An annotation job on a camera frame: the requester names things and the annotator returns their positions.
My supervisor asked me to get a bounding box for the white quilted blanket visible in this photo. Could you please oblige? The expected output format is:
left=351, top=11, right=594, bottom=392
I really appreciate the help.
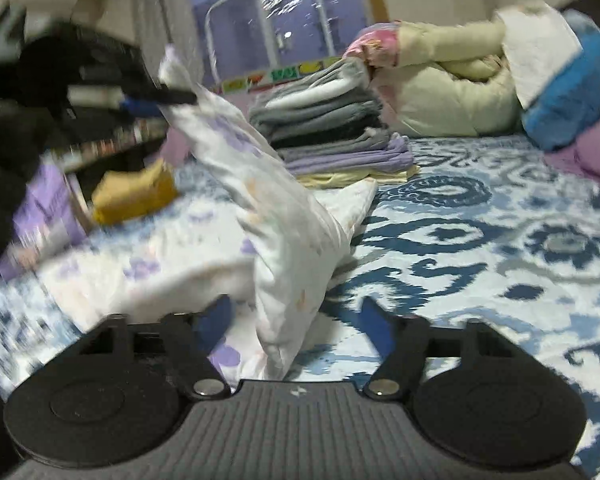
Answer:
left=497, top=1, right=585, bottom=110

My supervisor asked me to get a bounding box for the window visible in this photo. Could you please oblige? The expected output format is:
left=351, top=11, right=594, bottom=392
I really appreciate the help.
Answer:
left=187, top=0, right=391, bottom=86

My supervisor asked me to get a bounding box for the white floral garment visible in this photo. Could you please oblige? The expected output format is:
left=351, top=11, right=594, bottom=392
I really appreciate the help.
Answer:
left=40, top=44, right=380, bottom=383

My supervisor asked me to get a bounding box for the stack of folded clothes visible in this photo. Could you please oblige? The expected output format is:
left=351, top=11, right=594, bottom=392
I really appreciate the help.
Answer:
left=249, top=57, right=421, bottom=190

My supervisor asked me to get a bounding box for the colourful alphabet foam mat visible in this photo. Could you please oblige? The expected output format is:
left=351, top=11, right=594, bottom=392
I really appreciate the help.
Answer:
left=220, top=59, right=343, bottom=95

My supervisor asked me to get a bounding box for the cream quilt with pink lining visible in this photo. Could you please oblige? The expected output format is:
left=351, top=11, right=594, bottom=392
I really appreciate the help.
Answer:
left=342, top=12, right=528, bottom=138

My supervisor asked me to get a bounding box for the blue patterned bedsheet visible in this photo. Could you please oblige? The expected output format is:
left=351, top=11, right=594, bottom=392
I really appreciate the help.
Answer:
left=0, top=135, right=600, bottom=480

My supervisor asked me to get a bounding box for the yellow cloth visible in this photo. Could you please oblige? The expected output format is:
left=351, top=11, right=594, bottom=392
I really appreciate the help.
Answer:
left=91, top=161, right=180, bottom=226

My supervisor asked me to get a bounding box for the grey curtain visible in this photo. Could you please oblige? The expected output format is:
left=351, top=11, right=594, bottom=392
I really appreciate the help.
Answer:
left=72, top=0, right=206, bottom=92

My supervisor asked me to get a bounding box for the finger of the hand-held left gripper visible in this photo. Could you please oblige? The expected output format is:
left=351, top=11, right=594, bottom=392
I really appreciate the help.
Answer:
left=120, top=85, right=199, bottom=117

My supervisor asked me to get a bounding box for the purple printed cloth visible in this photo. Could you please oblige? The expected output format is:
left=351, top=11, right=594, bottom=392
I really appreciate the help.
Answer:
left=0, top=159, right=90, bottom=282

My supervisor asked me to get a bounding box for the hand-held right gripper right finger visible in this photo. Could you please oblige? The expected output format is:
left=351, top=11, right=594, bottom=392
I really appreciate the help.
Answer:
left=361, top=296, right=524, bottom=401

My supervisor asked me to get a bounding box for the blue blanket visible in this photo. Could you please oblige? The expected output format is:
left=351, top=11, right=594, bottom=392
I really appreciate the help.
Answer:
left=521, top=9, right=600, bottom=152

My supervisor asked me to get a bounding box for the purple pillow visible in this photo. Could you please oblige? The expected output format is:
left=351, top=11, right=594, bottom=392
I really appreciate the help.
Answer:
left=544, top=127, right=600, bottom=193

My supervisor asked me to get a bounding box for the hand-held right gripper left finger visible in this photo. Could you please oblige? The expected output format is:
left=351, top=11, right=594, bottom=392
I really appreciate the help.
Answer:
left=77, top=294, right=234, bottom=401

